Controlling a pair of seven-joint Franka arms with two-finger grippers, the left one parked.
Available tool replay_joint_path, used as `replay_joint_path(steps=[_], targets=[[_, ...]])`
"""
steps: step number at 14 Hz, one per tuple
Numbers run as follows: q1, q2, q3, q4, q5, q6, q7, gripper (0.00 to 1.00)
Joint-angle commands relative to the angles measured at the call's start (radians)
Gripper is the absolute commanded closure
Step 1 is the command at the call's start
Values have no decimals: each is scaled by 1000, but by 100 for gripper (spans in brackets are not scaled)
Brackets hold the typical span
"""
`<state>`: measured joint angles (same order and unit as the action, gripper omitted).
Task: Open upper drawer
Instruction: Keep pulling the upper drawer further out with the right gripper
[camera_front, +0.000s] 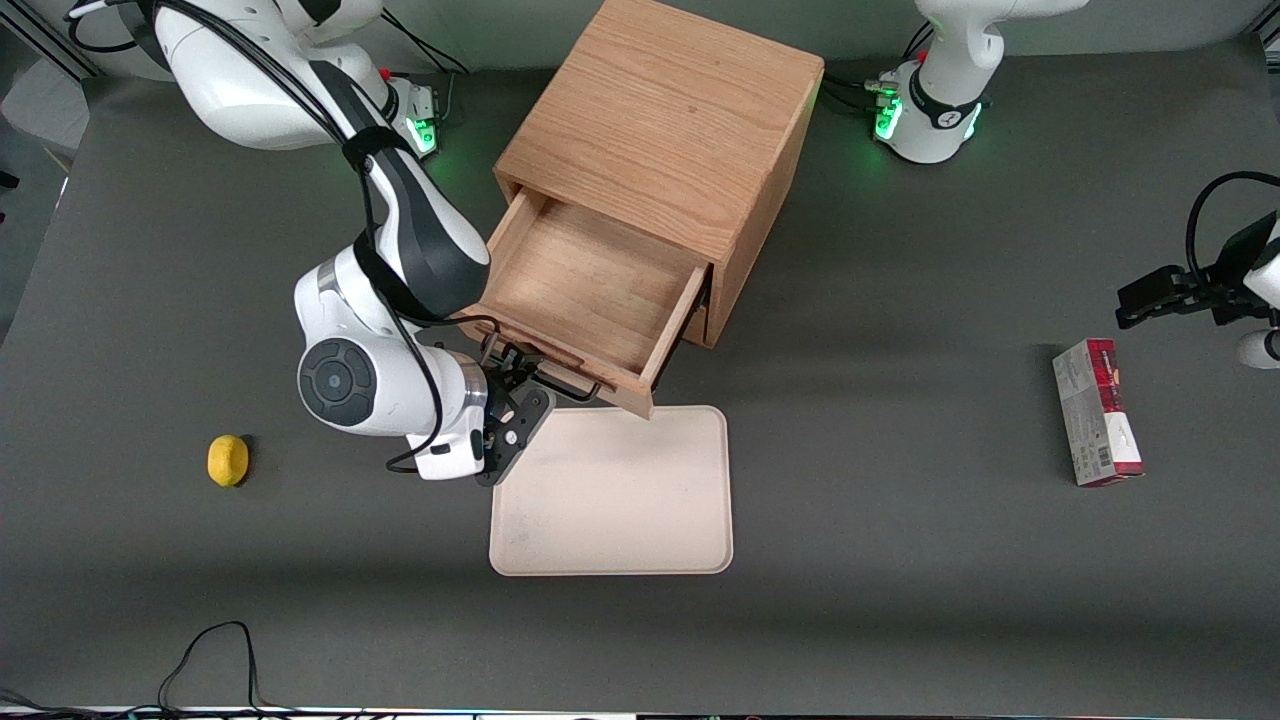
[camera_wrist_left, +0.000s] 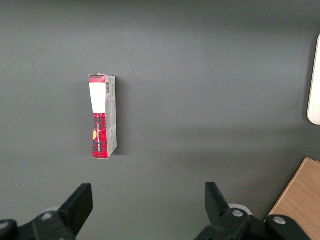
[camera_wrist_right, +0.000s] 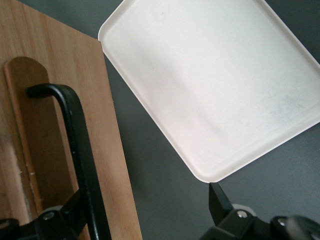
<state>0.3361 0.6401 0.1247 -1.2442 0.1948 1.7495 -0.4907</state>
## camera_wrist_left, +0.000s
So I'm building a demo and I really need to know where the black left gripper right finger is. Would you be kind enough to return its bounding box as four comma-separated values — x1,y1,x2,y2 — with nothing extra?
194,181,311,240

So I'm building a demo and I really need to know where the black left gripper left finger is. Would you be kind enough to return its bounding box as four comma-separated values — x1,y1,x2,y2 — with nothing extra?
0,183,94,240

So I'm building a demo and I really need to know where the wooden drawer cabinet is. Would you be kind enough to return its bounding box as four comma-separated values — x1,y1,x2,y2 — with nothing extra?
264,157,320,240

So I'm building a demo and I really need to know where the red plaid carton box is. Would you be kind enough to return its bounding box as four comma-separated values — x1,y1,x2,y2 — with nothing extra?
88,73,118,160

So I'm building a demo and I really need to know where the beige rectangular tray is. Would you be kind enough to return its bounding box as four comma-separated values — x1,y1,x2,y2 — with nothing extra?
306,33,320,126

